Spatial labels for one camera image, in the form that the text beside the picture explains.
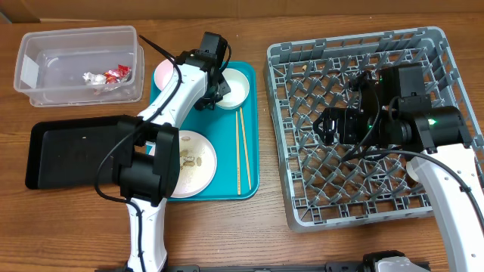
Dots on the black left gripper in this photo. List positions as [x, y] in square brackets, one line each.
[202, 102]

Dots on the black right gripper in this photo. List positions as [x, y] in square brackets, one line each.
[331, 119]

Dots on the white bowl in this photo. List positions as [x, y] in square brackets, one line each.
[240, 88]

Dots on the pink bowl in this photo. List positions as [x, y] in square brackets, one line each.
[163, 74]

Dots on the pink plate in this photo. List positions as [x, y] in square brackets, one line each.
[193, 180]

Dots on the red snack wrapper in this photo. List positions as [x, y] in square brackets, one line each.
[118, 75]

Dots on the white cup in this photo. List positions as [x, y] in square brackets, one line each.
[411, 172]

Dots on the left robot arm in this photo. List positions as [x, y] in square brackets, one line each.
[146, 153]

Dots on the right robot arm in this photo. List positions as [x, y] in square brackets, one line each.
[395, 116]

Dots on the grey dishwasher rack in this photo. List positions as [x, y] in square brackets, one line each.
[320, 190]

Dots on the right wooden chopstick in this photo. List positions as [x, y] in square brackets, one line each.
[245, 147]

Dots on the wooden chopstick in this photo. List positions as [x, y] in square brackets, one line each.
[237, 153]
[245, 147]

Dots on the teal plastic tray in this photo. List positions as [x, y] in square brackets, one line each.
[218, 126]

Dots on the left wooden chopstick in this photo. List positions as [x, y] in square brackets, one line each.
[237, 153]

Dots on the clear plastic bin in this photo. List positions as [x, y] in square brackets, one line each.
[50, 66]

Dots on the black plastic bin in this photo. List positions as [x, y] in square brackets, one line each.
[67, 153]

